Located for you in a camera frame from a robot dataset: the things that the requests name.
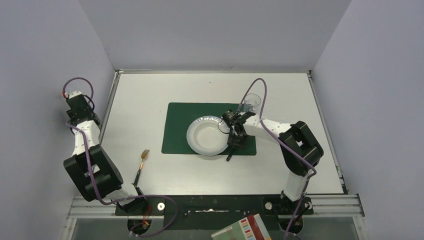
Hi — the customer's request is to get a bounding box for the gold knife black handle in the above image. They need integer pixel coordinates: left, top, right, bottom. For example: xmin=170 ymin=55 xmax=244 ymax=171
xmin=226 ymin=147 xmax=236 ymax=162

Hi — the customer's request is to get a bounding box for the white plate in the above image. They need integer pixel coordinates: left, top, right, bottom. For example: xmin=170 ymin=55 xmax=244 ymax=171
xmin=186 ymin=115 xmax=230 ymax=156

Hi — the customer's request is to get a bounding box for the clear plastic cup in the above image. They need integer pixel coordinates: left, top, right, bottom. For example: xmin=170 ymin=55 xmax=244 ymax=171
xmin=242 ymin=93 xmax=262 ymax=114

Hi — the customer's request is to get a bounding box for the green placemat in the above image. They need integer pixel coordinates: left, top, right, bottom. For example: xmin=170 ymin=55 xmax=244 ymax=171
xmin=161 ymin=102 xmax=257 ymax=156

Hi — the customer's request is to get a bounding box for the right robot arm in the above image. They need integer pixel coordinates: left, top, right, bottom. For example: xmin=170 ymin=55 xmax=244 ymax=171
xmin=221 ymin=109 xmax=324 ymax=203

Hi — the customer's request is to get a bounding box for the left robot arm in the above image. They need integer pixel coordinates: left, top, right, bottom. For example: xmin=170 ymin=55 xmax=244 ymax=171
xmin=63 ymin=91 xmax=148 ymax=214

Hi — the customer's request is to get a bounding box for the colourful booklet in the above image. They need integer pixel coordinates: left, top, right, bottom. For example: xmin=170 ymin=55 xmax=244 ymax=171
xmin=211 ymin=214 xmax=272 ymax=240

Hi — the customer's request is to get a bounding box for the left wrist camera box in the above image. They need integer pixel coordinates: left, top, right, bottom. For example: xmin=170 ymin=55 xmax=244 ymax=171
xmin=68 ymin=90 xmax=83 ymax=100

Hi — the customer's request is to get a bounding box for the gold fork black handle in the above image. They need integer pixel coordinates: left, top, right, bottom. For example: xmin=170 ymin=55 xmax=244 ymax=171
xmin=133 ymin=149 xmax=150 ymax=186

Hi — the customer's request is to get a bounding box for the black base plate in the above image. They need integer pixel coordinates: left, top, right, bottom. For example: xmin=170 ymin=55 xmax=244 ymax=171
xmin=115 ymin=194 xmax=314 ymax=230

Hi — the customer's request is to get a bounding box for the aluminium frame rail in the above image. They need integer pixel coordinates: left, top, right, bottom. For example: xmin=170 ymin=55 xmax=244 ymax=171
xmin=67 ymin=194 xmax=365 ymax=219

